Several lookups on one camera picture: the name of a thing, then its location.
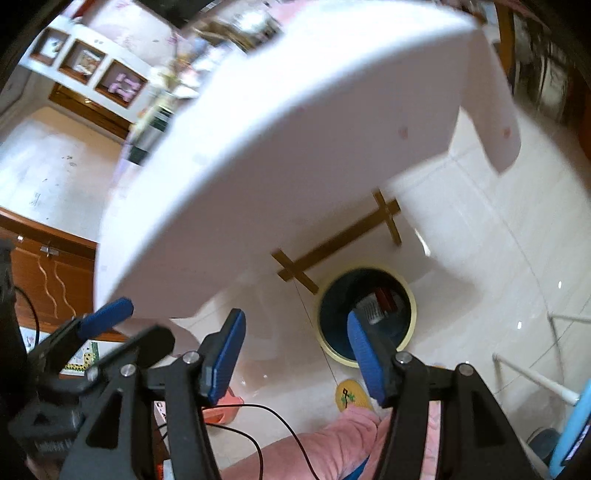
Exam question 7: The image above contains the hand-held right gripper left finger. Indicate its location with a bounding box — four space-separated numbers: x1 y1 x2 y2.
59 308 247 480

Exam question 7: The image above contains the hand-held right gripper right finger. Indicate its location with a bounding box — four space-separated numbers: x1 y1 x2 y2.
346 308 532 480

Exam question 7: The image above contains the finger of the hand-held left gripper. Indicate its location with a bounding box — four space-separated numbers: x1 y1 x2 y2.
87 325 176 371
27 298 134 377

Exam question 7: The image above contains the yellow round waste bin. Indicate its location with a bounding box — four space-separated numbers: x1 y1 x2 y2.
315 264 419 368

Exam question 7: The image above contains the yellow cartoon slipper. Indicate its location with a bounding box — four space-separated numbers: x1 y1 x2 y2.
335 378 376 414

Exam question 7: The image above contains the checkered paper cup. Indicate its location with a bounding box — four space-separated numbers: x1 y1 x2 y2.
355 295 385 325

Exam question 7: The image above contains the salmon pink plastic stool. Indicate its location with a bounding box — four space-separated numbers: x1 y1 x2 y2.
202 387 244 426

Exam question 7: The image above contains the red snack packet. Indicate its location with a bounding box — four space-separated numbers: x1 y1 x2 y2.
374 288 400 315

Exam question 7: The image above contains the brown wooden door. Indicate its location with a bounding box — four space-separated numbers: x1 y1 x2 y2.
0 208 100 344

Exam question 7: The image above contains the person's pink trouser leg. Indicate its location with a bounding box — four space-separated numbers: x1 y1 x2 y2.
222 401 444 480

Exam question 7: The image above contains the white metal rack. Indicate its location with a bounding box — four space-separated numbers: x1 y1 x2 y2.
492 310 591 408

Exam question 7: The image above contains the blue grey slipper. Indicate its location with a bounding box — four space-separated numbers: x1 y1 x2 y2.
529 428 561 464

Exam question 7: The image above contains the dark wooden doorway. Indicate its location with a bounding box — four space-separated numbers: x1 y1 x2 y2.
48 83 134 139

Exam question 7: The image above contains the light blue plastic object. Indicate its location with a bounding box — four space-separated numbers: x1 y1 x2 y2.
549 382 591 472

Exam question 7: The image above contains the white round table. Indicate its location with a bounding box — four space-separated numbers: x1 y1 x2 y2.
92 0 523 344

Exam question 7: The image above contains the framed photo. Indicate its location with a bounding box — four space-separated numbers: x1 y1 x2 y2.
69 48 100 77

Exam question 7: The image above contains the cluttered dark shelf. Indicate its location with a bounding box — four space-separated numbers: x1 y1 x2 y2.
512 14 585 125

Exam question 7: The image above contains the cartoon giraffe wall poster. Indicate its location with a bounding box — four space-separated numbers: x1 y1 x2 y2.
21 329 101 377

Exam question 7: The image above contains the wooden framed wall niche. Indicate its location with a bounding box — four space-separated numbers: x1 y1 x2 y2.
30 27 70 65
95 60 149 110
58 39 107 85

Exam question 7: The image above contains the wooden partition frame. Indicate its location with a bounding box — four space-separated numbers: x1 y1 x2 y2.
494 0 520 93

